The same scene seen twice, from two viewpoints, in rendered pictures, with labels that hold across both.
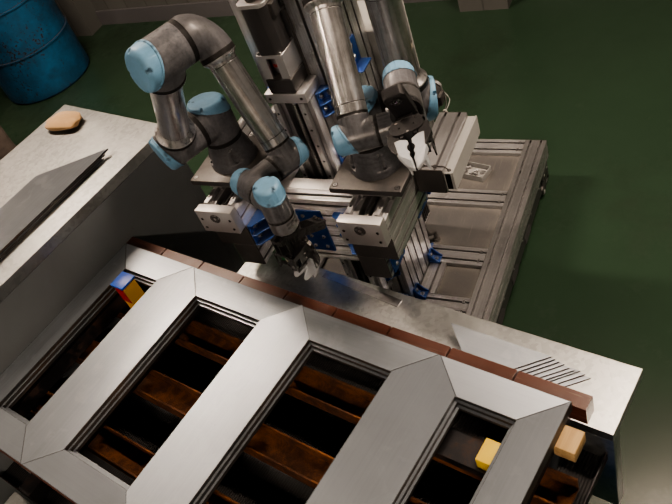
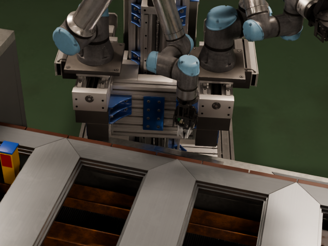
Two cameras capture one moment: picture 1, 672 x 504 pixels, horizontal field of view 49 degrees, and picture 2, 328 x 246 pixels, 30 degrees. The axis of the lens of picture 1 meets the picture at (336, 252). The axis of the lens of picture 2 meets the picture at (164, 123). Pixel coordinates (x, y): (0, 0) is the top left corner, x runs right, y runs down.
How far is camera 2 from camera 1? 1.27 m
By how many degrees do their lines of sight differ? 29
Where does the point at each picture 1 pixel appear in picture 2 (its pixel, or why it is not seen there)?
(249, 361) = (155, 197)
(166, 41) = not seen: outside the picture
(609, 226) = (274, 136)
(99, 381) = (22, 223)
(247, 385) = (164, 213)
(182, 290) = (65, 154)
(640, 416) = not seen: outside the picture
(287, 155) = (185, 45)
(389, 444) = (293, 236)
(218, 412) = (150, 232)
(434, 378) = (300, 195)
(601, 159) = (253, 96)
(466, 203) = not seen: hidden behind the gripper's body
